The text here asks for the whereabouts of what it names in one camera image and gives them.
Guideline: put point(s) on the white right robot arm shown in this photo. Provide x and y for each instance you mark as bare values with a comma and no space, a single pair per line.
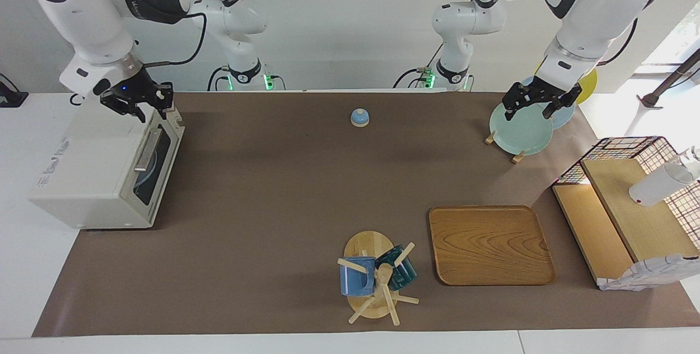
82,15

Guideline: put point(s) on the white patterned cloth liner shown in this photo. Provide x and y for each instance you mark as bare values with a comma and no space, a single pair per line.
645,274

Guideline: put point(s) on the pale green plate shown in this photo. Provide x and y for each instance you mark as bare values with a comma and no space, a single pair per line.
519,135

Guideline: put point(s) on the dark metal pole stand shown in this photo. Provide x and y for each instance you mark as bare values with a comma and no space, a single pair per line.
670,81

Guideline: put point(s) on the glass toaster oven door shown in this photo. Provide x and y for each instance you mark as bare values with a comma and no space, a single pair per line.
164,179

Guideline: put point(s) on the brown wooden tray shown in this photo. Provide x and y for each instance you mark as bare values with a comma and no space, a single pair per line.
492,244

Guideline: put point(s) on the wooden mug tree stand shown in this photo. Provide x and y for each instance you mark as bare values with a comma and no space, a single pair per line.
366,244

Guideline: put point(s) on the brown table mat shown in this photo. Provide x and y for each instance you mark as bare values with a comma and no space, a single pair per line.
328,206

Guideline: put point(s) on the blue mug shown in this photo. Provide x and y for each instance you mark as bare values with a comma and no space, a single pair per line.
355,283

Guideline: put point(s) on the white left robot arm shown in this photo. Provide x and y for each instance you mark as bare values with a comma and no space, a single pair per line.
596,9

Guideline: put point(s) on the black clamp device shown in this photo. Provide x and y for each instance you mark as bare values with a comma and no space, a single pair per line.
13,99

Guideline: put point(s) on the white cylindrical bottle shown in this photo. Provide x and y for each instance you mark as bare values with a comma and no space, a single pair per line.
656,187

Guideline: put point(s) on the wooden plate rack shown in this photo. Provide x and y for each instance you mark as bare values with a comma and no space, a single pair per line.
518,158

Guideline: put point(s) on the dark green mug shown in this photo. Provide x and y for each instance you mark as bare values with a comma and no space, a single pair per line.
402,274

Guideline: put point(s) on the beige toaster oven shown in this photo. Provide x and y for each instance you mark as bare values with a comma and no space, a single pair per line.
82,168

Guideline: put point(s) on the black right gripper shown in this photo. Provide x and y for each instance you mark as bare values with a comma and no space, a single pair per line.
131,88

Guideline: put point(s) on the pale blue racked plate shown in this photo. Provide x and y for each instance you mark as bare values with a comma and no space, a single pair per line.
566,116

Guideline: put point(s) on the yellow plate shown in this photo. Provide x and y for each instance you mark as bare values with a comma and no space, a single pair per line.
588,88

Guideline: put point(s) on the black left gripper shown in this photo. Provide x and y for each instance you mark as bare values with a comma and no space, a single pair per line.
541,94

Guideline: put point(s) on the light blue round plate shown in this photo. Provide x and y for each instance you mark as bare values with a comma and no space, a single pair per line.
143,179

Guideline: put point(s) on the small blue bell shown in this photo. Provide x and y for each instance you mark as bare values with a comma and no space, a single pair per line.
360,120

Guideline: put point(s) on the wooden shelf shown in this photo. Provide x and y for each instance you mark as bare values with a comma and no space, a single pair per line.
645,222

